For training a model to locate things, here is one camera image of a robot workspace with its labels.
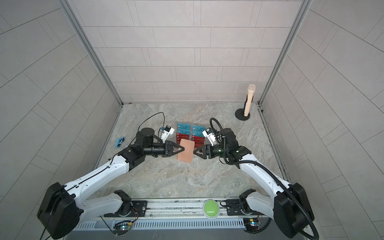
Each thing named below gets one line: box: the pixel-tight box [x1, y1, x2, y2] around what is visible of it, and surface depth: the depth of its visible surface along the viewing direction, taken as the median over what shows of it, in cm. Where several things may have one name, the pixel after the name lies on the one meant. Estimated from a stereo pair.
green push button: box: [202, 199, 220, 220], surface depth 71 cm
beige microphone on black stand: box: [235, 84, 256, 121], surface depth 96 cm
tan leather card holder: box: [177, 138, 195, 163], surface depth 71 cm
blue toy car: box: [115, 137, 126, 149], surface depth 94 cm
